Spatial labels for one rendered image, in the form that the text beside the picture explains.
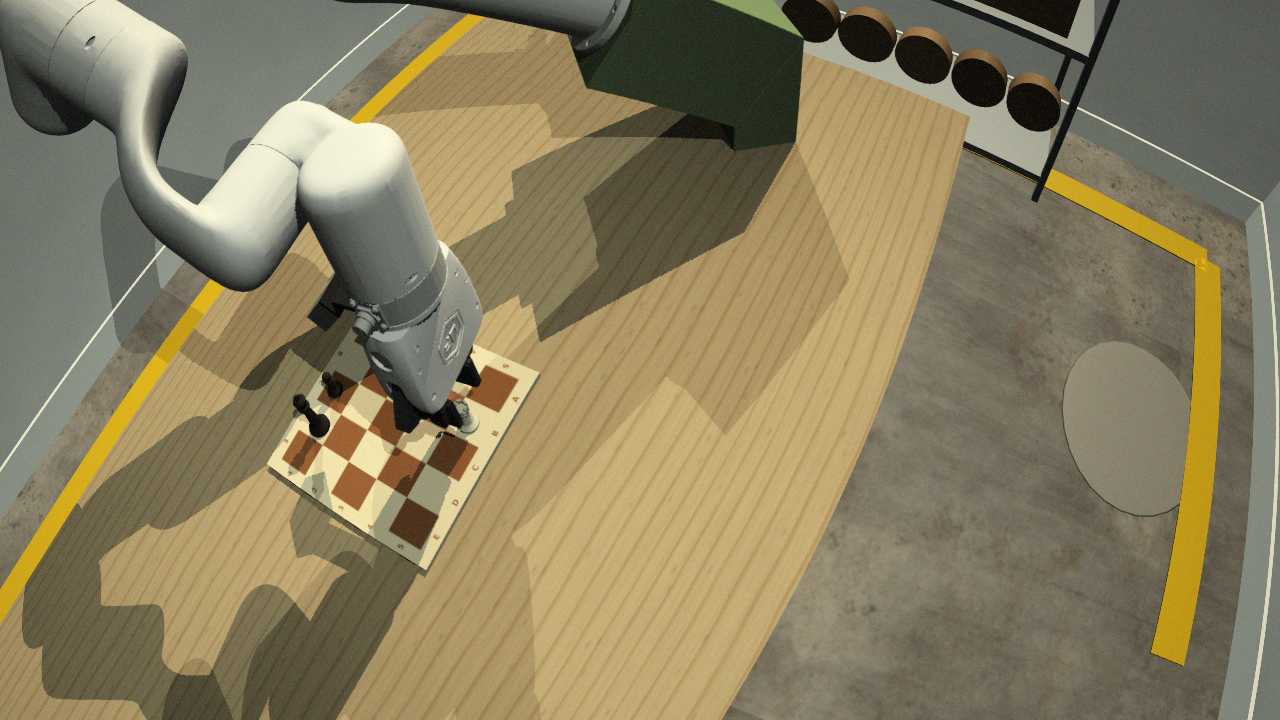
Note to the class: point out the brown and cream chessboard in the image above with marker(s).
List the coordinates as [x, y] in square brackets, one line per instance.
[404, 490]

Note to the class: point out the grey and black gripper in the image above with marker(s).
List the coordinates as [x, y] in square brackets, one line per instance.
[424, 356]

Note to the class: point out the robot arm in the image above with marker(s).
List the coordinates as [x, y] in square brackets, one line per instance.
[356, 185]

